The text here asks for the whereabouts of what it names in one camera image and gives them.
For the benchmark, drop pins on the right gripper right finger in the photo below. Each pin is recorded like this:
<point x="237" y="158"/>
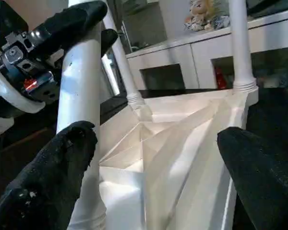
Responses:
<point x="266" y="182"/>

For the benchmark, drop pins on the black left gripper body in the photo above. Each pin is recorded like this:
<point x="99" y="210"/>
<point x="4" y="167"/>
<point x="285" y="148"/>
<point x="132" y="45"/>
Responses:
<point x="31" y="62"/>

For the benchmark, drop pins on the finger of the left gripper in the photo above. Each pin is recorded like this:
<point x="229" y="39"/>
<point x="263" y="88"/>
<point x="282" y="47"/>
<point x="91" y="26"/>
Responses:
<point x="76" y="24"/>
<point x="109" y="39"/>

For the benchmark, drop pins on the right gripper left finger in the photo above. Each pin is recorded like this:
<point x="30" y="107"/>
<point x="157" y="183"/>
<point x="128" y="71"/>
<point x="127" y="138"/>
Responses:
<point x="45" y="179"/>

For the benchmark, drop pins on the white plastic table leg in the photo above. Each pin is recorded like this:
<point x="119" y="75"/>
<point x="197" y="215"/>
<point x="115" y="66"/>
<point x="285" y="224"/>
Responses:
<point x="241" y="48"/>
<point x="79" y="95"/>
<point x="127" y="72"/>

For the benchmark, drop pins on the white plastic table top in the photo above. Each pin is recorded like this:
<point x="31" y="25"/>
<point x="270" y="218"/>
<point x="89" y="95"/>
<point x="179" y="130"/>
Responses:
<point x="182" y="143"/>

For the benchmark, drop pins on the black table mat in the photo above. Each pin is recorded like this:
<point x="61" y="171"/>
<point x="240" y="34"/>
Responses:
<point x="266" y="115"/>

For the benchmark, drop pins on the white glass-door cabinet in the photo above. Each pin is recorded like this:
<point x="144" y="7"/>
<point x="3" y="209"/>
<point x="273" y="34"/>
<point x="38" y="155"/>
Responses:
<point x="201" y="52"/>

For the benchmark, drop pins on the small plush toy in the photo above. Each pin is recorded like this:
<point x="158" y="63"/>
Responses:
<point x="199" y="12"/>

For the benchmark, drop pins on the red bottle in cabinet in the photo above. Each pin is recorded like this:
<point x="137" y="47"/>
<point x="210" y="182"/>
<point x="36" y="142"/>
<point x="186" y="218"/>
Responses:
<point x="220" y="79"/>

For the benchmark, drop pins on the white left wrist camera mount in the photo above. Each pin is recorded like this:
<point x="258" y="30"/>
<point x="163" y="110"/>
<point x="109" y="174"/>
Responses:
<point x="12" y="95"/>

